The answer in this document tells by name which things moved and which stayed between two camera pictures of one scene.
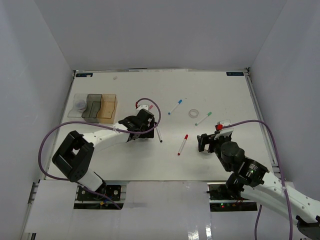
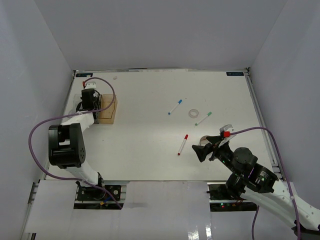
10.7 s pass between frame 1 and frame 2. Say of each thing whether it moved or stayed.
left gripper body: moved
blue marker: stayed
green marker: stayed
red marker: stayed
